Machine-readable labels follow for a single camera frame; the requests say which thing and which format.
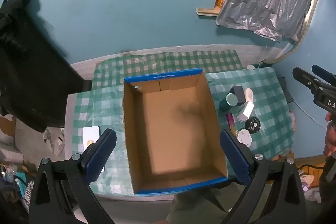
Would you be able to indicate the small white object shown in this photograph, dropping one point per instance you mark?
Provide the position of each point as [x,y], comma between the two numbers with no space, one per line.
[250,66]

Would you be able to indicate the small-check green tablecloth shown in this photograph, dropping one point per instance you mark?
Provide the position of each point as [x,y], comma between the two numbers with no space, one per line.
[170,61]

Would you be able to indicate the green metal can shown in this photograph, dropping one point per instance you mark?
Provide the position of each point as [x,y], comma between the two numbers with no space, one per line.
[227,103]

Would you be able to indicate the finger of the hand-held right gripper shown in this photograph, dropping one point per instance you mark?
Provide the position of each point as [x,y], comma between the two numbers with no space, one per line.
[304,77]
[321,71]

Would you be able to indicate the large-check green plastic tablecloth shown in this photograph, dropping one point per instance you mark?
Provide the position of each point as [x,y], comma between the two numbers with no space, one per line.
[105,108]

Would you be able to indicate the cardboard box with blue rim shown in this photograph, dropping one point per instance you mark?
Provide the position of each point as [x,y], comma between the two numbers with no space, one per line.
[173,129]

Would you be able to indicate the white charger plug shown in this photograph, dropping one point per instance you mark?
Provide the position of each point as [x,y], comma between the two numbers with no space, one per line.
[245,111]

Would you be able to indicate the flat cardboard piece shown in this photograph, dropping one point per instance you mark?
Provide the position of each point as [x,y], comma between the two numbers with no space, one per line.
[207,12]

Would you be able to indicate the pink and gold lighter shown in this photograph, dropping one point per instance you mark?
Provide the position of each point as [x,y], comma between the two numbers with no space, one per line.
[231,121]

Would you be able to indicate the black cloth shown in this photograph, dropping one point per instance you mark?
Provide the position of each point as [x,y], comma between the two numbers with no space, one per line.
[31,69]

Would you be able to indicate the person's right hand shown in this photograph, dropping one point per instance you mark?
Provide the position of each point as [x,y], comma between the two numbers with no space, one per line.
[330,134]

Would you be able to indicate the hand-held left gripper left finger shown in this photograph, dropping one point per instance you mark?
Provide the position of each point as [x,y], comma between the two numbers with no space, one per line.
[101,158]

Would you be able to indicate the white hexagonal box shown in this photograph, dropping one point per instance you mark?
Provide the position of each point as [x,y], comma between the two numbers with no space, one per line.
[244,137]

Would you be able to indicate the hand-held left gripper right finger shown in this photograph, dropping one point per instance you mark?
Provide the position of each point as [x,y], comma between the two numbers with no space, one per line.
[236,158]

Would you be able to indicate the white smartphone with gold stickers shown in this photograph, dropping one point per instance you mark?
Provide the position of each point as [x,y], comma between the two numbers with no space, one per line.
[90,134]

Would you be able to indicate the black charger block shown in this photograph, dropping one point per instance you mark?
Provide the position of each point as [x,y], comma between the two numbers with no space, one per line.
[239,95]

